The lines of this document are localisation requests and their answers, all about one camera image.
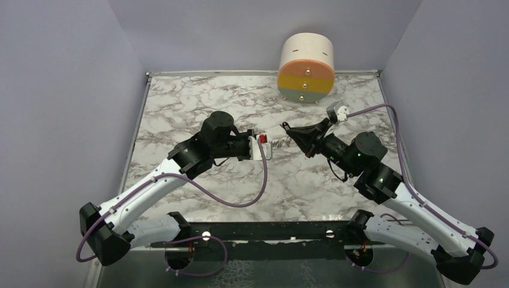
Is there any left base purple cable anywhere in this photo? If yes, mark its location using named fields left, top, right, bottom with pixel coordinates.
left=151, top=235, right=229, bottom=277

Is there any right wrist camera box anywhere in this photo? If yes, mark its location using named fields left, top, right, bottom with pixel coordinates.
left=326, top=101, right=350, bottom=124

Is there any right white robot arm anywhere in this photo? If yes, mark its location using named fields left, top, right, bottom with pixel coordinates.
left=282, top=119, right=494, bottom=285

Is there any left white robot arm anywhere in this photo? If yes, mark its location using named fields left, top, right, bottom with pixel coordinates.
left=76, top=111, right=264, bottom=266

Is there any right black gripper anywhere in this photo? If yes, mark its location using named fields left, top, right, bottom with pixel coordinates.
left=288, top=116, right=361, bottom=176

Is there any black mounting rail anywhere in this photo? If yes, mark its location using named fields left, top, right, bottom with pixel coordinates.
left=150, top=220, right=366, bottom=261

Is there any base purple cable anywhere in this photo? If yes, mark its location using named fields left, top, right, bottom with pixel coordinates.
left=151, top=235, right=229, bottom=277
left=345, top=214, right=414, bottom=276

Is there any red keychain with metal chain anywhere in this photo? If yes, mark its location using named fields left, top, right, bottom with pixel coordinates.
left=258, top=134, right=292, bottom=149

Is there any round pastel drawer cabinet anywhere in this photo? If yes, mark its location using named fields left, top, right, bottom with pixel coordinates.
left=277, top=32, right=335, bottom=103

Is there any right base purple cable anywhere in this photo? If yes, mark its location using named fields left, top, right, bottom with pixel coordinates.
left=345, top=214, right=414, bottom=276

